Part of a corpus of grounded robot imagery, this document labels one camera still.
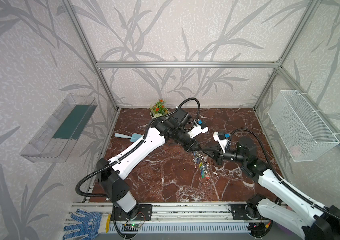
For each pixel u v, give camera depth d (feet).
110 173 1.31
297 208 1.44
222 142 2.03
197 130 2.07
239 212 2.41
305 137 2.03
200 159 2.24
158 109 3.25
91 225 2.27
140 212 2.39
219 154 2.04
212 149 2.18
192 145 1.96
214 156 2.16
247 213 2.37
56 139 2.11
